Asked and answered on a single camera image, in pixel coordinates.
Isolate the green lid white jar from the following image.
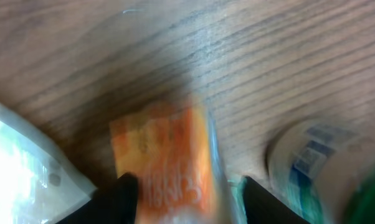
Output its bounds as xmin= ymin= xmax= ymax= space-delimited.
xmin=267 ymin=119 xmax=375 ymax=223

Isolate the small teal tissue pack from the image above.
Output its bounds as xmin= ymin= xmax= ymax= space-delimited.
xmin=228 ymin=178 xmax=247 ymax=224

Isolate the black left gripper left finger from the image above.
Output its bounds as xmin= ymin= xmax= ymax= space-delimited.
xmin=58 ymin=173 xmax=138 ymax=224

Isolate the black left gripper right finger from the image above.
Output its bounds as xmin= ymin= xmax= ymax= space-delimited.
xmin=242 ymin=176 xmax=308 ymax=224

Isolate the beige glossy plastic package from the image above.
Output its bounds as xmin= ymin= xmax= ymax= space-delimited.
xmin=0 ymin=104 xmax=97 ymax=223

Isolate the orange snack packet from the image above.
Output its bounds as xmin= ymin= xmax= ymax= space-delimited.
xmin=110 ymin=103 xmax=218 ymax=223

